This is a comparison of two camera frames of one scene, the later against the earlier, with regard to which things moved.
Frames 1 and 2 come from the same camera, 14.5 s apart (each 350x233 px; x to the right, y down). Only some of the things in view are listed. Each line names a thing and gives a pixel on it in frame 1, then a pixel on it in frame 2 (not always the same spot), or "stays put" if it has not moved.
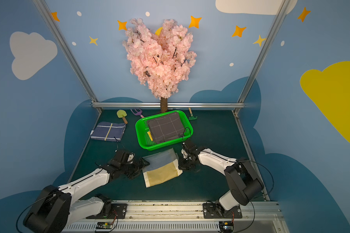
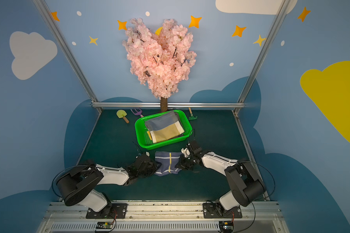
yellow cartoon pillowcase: [150, 135] stays put
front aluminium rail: [178, 217] stays put
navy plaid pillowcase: [109, 131] to [168, 160]
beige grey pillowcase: [163, 165] to [166, 126]
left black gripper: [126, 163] to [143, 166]
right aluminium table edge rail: [252, 156] stays put
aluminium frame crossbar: [170, 104] stays put
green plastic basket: [141, 127] stays put
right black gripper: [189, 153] stays put
